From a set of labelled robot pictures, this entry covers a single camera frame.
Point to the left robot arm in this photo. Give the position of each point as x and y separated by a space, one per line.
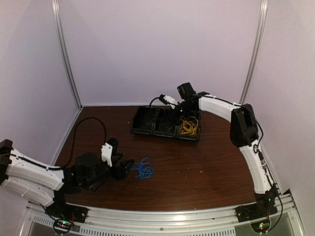
48 184

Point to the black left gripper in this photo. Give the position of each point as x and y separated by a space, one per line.
122 172

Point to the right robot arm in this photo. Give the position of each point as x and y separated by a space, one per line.
245 134

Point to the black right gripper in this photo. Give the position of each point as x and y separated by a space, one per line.
174 116

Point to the black three-compartment bin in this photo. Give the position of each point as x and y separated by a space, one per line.
156 121

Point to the aluminium left corner post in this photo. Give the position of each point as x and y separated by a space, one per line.
64 52

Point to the aluminium right corner post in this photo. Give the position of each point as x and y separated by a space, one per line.
260 29

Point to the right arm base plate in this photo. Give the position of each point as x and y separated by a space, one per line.
255 211

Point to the aluminium front rail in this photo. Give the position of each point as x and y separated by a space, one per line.
222 221

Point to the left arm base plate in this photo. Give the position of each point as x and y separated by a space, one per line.
68 212

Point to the aluminium corner post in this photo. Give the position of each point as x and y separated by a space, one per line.
64 52
260 29

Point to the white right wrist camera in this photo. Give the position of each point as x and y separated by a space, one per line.
168 100

